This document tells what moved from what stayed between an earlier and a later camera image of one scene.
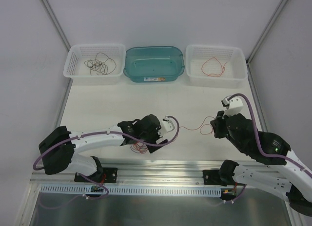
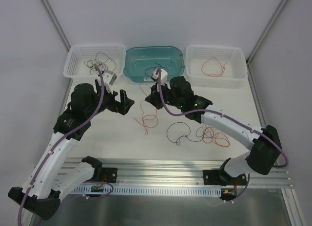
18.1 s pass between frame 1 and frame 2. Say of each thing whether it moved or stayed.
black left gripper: moved
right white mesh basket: stayed
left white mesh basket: stayed
